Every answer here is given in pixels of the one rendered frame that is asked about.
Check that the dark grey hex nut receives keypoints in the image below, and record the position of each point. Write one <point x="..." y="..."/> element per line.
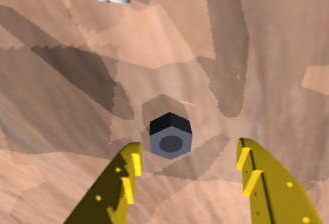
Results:
<point x="170" y="136"/>

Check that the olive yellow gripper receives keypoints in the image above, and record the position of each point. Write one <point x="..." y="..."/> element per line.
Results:
<point x="275" y="196"/>

